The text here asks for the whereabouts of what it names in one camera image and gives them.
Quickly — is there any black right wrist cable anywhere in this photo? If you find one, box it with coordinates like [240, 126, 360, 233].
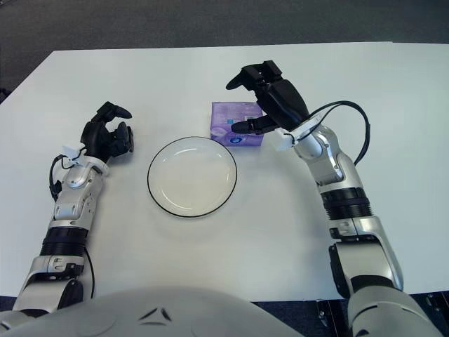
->
[297, 100, 372, 166]

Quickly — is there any white plate with black rim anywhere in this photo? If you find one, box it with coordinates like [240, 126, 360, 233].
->
[147, 136, 241, 219]

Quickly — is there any black table frame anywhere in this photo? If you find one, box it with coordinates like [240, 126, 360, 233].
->
[315, 298, 351, 337]

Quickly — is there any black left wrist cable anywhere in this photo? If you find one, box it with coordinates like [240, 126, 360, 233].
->
[48, 147, 87, 201]

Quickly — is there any purple tissue paper pack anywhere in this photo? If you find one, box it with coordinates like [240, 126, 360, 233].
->
[209, 101, 267, 148]

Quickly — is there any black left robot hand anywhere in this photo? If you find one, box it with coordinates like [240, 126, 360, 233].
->
[79, 101, 135, 164]

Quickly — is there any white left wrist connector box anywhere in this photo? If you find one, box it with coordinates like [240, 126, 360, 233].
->
[61, 144, 85, 166]

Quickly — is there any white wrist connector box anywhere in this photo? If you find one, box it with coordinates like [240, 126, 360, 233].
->
[273, 128, 295, 152]
[61, 144, 85, 166]

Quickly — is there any grey robot torso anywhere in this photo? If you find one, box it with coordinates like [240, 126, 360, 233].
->
[0, 286, 350, 337]

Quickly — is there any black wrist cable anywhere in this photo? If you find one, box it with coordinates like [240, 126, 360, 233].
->
[297, 100, 372, 166]
[48, 147, 87, 201]

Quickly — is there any black left elbow cable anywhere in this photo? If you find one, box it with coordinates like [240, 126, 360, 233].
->
[83, 245, 96, 299]

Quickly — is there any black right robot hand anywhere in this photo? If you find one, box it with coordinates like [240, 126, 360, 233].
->
[225, 60, 311, 136]

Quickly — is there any white right wrist connector box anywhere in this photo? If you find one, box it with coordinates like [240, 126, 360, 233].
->
[273, 128, 295, 152]

